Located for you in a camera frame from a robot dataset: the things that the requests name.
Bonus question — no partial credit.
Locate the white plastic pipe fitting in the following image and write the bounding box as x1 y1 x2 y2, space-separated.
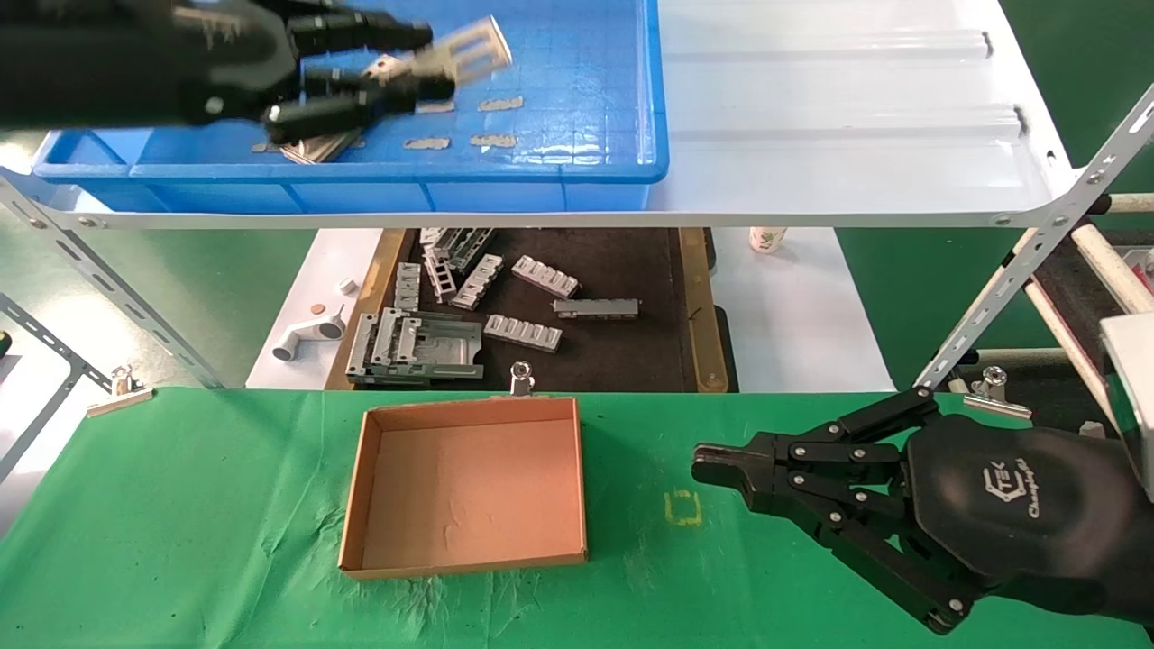
272 305 345 361

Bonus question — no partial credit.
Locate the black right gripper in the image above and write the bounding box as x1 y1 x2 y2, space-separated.
692 388 1132 635

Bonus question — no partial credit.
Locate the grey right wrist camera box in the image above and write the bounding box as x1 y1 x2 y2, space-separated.
1098 313 1154 502

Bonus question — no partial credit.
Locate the silver ladder shaped bracket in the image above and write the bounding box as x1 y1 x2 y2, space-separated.
422 245 456 304

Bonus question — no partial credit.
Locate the wooden framed black tray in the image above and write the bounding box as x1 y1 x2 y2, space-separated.
326 228 738 394

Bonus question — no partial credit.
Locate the grey metal rod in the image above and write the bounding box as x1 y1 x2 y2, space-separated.
969 349 1105 368

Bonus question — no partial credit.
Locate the silver metal I/O shield plate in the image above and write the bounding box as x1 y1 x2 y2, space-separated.
281 54 402 165
365 16 513 88

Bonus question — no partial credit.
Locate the white metal shelf board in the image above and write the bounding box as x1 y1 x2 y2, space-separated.
0 0 1083 230

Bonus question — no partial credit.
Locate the brown cardboard box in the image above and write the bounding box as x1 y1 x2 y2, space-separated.
338 397 589 580

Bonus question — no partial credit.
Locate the black mat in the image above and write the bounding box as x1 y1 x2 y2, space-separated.
1037 230 1154 434

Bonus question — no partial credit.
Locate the dark grey metal bar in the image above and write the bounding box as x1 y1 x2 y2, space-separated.
553 298 640 320

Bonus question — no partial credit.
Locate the grey perforated metal frame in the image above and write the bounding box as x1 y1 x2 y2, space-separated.
0 293 114 483

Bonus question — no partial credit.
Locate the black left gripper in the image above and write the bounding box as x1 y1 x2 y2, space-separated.
176 0 457 145

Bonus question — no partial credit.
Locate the green table cloth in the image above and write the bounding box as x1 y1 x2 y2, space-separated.
0 386 1154 649

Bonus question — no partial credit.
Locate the large grey metal plate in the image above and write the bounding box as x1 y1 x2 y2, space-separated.
361 313 485 388

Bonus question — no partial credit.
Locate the blue plastic tray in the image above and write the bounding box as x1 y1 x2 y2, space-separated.
33 0 670 215

